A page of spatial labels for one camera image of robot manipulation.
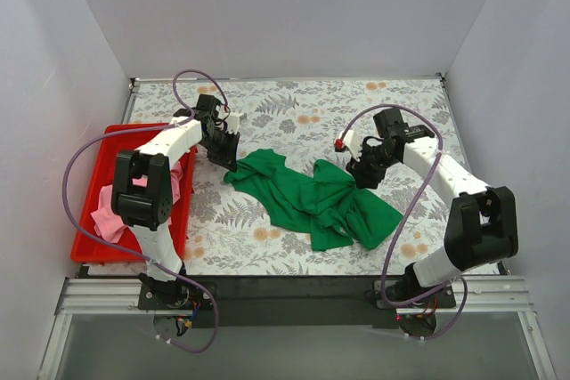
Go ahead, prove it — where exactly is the green t shirt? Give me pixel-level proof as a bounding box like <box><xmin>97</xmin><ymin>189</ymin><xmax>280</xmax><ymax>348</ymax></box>
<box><xmin>224</xmin><ymin>149</ymin><xmax>403</xmax><ymax>252</ymax></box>

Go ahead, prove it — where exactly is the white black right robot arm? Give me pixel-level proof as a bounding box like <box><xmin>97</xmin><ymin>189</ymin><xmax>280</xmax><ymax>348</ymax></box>
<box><xmin>334</xmin><ymin>104</ymin><xmax>519</xmax><ymax>307</ymax></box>

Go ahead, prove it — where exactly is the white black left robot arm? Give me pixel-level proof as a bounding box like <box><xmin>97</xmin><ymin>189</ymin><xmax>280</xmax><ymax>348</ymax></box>
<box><xmin>111</xmin><ymin>94</ymin><xmax>240</xmax><ymax>309</ymax></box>

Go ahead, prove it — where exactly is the pink t shirt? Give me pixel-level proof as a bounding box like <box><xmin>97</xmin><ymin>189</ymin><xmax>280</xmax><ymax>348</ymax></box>
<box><xmin>91</xmin><ymin>161</ymin><xmax>183</xmax><ymax>244</ymax></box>

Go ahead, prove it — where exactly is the red plastic bin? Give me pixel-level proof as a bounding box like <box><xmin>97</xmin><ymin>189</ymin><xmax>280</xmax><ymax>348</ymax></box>
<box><xmin>70</xmin><ymin>123</ymin><xmax>196</xmax><ymax>264</ymax></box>

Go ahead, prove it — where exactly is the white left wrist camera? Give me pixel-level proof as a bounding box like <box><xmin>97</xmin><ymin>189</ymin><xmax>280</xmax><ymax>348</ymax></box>
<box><xmin>223</xmin><ymin>112</ymin><xmax>247</xmax><ymax>133</ymax></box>

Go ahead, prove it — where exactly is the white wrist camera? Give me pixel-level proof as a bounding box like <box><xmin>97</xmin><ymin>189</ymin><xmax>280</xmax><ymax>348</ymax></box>
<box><xmin>334</xmin><ymin>130</ymin><xmax>362</xmax><ymax>161</ymax></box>
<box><xmin>223</xmin><ymin>112</ymin><xmax>247</xmax><ymax>133</ymax></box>

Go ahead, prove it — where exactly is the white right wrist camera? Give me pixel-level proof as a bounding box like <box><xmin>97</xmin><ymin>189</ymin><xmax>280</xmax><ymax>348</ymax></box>
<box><xmin>334</xmin><ymin>130</ymin><xmax>362</xmax><ymax>161</ymax></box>

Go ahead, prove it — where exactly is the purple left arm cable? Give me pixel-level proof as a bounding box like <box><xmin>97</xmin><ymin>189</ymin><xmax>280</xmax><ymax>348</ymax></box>
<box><xmin>61</xmin><ymin>69</ymin><xmax>232</xmax><ymax>354</ymax></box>

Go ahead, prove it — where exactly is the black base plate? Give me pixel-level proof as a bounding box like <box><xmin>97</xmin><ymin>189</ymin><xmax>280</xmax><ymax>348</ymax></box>
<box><xmin>136</xmin><ymin>276</ymin><xmax>457</xmax><ymax>331</ymax></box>

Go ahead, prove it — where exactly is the aluminium frame rail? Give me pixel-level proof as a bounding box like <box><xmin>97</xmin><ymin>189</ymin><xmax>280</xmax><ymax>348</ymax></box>
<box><xmin>56</xmin><ymin>275</ymin><xmax>534</xmax><ymax>314</ymax></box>

